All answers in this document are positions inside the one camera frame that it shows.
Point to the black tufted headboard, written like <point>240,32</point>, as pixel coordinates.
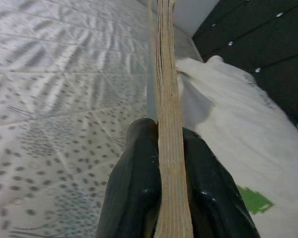
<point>263,37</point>

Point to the colourful children's book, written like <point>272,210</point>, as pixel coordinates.
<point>167,99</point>

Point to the beige pillow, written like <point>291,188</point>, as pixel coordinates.
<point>250,138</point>

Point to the grey quilted mattress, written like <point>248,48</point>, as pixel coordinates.
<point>64,99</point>

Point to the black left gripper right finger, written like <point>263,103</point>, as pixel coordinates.
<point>213,198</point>

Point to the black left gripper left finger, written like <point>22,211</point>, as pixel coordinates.
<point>134,188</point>

